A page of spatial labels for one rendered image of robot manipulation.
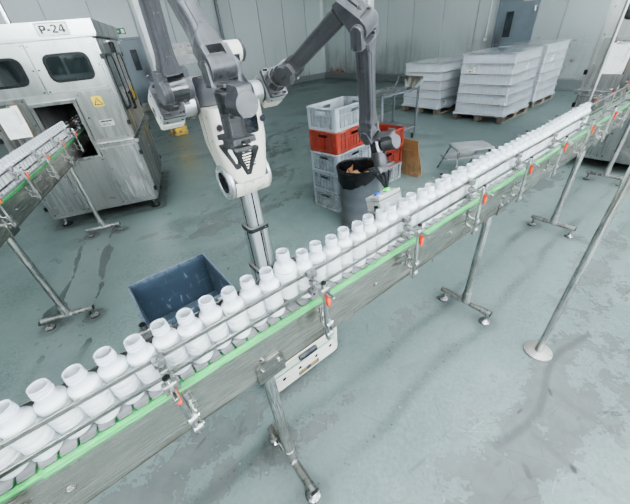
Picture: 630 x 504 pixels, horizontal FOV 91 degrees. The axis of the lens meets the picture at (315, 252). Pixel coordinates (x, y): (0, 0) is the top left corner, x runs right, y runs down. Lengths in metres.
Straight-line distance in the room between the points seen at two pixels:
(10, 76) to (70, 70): 0.51
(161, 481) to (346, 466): 0.89
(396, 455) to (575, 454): 0.82
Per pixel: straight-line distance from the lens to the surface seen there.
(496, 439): 1.98
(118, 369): 0.85
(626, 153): 5.33
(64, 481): 1.00
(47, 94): 4.44
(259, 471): 1.84
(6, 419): 0.88
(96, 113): 4.36
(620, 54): 5.21
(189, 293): 1.51
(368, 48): 1.15
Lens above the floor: 1.69
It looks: 35 degrees down
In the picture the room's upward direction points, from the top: 6 degrees counter-clockwise
